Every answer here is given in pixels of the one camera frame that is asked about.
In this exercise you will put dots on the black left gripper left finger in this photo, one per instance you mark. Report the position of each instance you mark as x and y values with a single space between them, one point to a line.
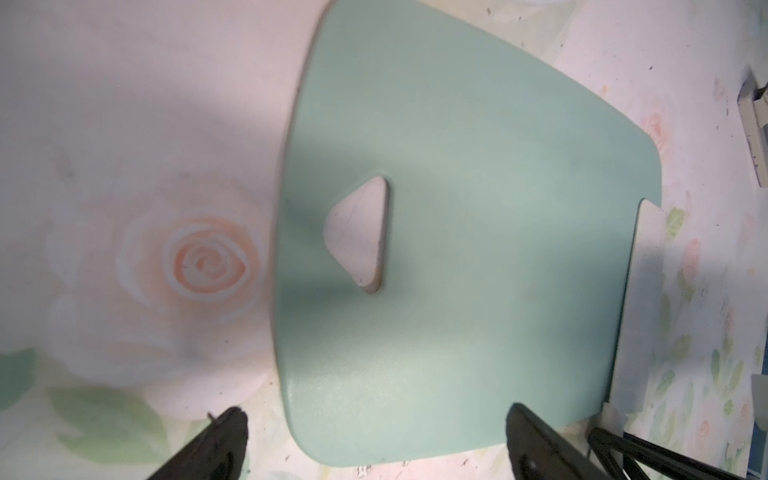
217 452

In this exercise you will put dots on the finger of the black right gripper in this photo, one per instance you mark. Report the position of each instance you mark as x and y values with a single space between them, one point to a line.
622 457

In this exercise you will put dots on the mint green cutting board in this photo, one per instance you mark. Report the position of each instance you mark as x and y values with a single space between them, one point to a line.
454 236

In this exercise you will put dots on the beige and black stapler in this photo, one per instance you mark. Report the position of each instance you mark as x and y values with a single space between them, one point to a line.
752 107

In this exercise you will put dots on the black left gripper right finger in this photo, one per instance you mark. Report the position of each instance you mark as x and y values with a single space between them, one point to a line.
536 451

